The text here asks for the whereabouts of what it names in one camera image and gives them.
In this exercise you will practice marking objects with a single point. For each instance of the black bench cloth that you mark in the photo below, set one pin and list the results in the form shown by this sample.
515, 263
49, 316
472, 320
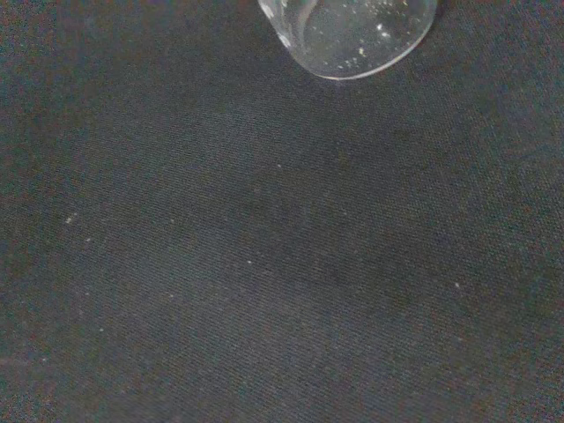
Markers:
264, 264

